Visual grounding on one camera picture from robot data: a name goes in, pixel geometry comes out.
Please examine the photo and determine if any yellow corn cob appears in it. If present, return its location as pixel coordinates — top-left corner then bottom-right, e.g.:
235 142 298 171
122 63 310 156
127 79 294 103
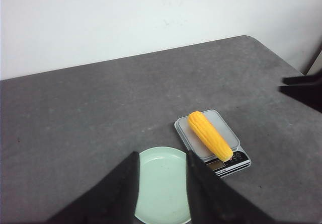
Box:
188 111 233 162

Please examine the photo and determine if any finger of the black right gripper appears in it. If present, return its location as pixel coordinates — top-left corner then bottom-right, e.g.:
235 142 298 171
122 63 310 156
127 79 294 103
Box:
283 74 321 85
279 85 321 113

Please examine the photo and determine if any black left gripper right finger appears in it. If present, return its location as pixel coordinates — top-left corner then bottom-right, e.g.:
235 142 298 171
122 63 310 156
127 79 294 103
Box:
186 151 274 223

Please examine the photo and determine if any light green plate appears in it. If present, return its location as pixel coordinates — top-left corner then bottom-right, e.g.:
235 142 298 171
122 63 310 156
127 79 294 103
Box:
135 146 191 223

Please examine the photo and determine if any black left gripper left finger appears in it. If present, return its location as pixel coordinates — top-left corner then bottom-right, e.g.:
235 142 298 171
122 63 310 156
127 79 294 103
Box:
48 152 140 223

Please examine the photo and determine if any silver digital kitchen scale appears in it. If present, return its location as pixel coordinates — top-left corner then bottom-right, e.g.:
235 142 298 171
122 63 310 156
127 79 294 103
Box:
174 109 252 178

